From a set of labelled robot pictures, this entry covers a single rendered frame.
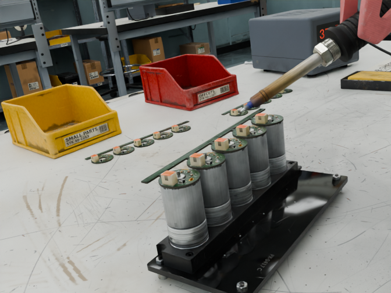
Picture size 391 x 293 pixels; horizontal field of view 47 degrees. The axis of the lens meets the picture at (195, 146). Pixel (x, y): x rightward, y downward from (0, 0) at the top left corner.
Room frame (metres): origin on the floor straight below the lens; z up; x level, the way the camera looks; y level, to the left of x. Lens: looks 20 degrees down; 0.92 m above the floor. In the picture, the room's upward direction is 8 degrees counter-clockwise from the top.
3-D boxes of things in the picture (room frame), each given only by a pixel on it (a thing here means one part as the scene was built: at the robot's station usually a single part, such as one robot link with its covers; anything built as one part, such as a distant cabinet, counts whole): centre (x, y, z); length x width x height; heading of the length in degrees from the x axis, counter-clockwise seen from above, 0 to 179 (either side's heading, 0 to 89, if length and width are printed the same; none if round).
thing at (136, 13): (3.12, 0.23, 0.80); 0.15 x 0.12 x 0.10; 54
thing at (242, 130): (0.30, -0.04, 0.82); 0.01 x 0.01 x 0.01; 51
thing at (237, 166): (0.29, -0.02, 0.79); 0.02 x 0.02 x 0.05
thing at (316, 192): (0.28, -0.04, 0.76); 0.16 x 0.07 x 0.01; 141
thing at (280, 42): (0.79, -0.21, 0.80); 0.15 x 0.12 x 0.10; 30
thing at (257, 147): (0.31, -0.04, 0.79); 0.02 x 0.02 x 0.05
